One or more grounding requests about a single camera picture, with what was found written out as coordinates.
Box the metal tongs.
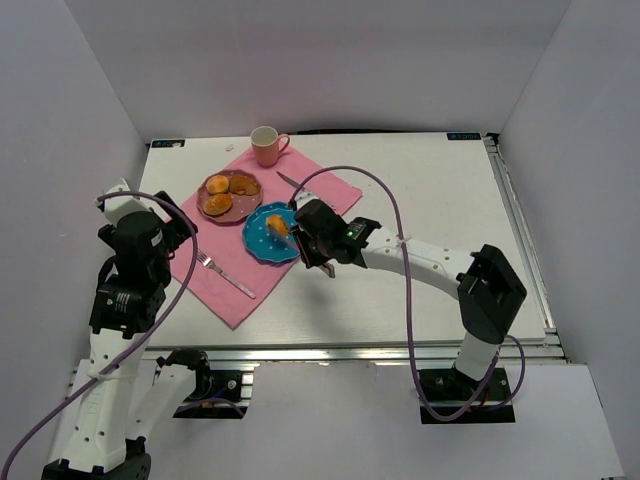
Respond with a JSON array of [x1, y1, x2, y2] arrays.
[[268, 225, 336, 279]]

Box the round bread roll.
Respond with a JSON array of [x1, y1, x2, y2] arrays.
[[265, 214, 289, 239], [205, 175, 229, 195]]

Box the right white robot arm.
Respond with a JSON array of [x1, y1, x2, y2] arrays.
[[291, 197, 527, 382]]

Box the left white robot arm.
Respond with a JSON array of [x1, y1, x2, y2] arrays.
[[42, 188, 198, 479]]

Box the dark brown flat bread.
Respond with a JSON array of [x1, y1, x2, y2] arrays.
[[228, 174, 261, 196]]

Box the blue polka dot plate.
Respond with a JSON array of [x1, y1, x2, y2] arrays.
[[242, 202, 299, 264]]

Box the pink cloth placemat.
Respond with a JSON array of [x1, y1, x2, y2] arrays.
[[170, 143, 363, 330]]

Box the sesame seed bun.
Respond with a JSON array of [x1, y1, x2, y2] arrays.
[[202, 193, 233, 217]]

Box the mauve polka dot plate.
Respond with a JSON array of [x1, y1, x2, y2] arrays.
[[196, 169, 263, 224]]

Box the left corner label sticker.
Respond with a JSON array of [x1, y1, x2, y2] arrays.
[[150, 139, 185, 149]]

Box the corner label sticker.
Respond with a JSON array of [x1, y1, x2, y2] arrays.
[[150, 139, 185, 149], [446, 132, 482, 141]]

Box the pink mug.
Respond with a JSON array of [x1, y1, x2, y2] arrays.
[[250, 126, 291, 167]]

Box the right corner label sticker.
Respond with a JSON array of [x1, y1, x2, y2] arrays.
[[446, 132, 482, 141]]

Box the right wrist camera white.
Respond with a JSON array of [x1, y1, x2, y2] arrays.
[[288, 190, 319, 212]]

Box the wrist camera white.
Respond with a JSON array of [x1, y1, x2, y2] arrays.
[[288, 190, 319, 212], [94, 178, 149, 226]]

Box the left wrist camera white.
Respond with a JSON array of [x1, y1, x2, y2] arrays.
[[94, 178, 149, 226]]

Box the fork with pink handle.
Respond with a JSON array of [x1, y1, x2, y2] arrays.
[[196, 250, 256, 299]]

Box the knife with pink handle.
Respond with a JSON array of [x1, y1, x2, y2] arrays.
[[277, 171, 335, 210]]

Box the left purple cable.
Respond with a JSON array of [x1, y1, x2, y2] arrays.
[[0, 190, 201, 480]]

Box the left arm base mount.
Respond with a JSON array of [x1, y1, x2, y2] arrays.
[[150, 348, 248, 419]]

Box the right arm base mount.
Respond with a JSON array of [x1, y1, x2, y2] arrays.
[[418, 368, 516, 424]]

